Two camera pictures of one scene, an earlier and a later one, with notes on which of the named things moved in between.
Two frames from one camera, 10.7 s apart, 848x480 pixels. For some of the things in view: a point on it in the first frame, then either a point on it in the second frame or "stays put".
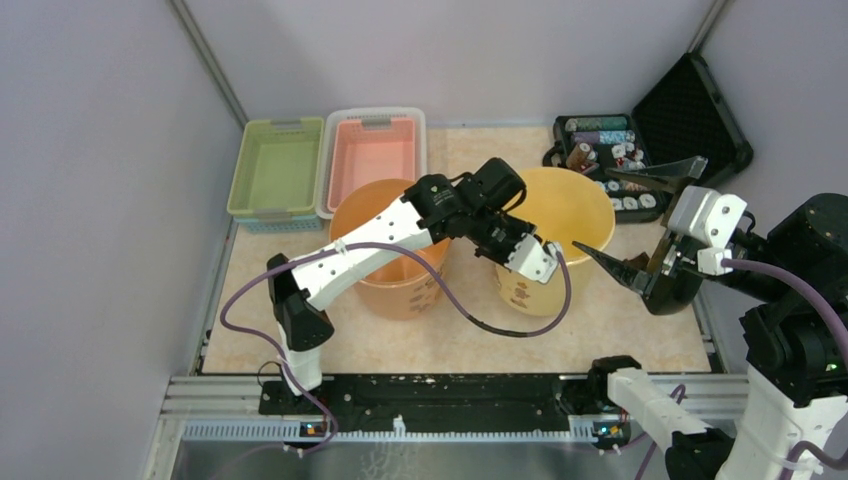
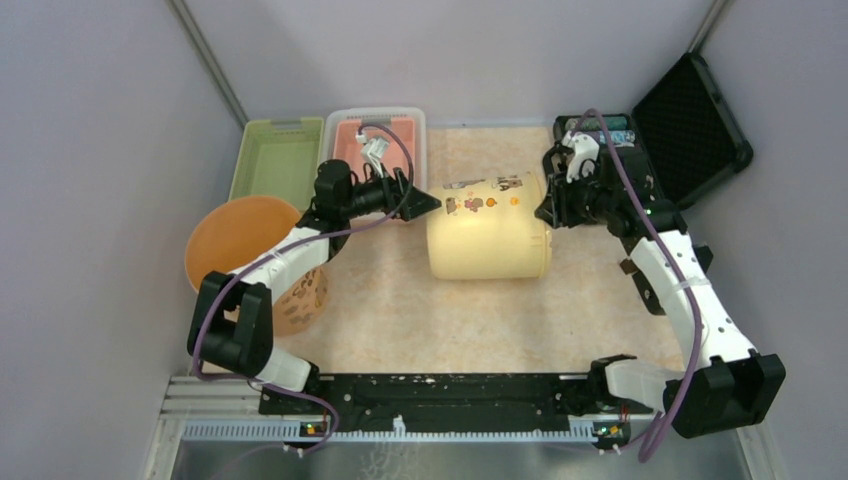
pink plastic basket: x=363 y=144 stays put
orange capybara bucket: x=405 y=289 to x=231 y=229
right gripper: x=665 y=257 to x=554 y=209
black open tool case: x=683 y=117 stays put
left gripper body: x=496 y=240 to x=391 y=201
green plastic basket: x=276 y=167 stays put
